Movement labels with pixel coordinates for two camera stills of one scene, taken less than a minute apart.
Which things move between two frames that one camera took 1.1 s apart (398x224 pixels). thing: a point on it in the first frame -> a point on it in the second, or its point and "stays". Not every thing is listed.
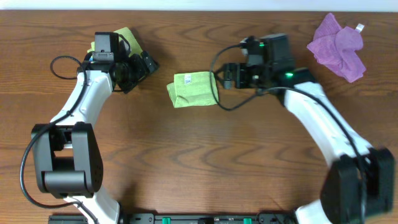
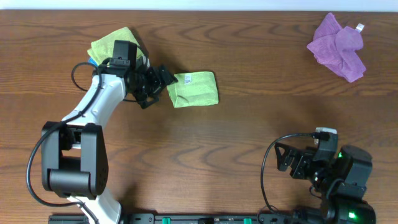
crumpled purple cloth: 336,47 stays
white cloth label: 187,79 stays
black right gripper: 242,69 -> 303,159
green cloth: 191,89 stays
